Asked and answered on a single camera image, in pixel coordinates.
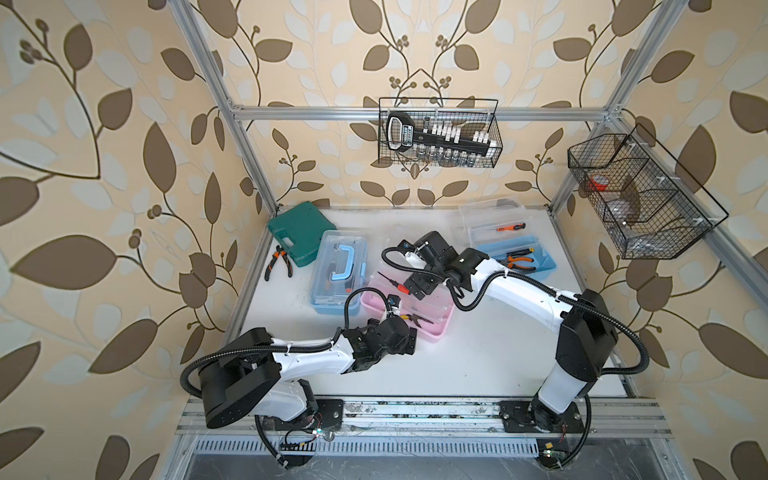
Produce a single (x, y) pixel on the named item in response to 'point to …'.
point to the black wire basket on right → (652, 208)
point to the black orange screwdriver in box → (520, 252)
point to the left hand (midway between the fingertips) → (401, 326)
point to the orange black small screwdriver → (516, 227)
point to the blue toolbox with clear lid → (339, 265)
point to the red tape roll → (599, 182)
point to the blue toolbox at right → (480, 217)
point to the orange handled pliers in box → (509, 261)
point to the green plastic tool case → (300, 230)
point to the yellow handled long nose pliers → (415, 319)
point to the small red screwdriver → (397, 285)
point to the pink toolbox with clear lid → (432, 315)
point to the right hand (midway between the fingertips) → (419, 273)
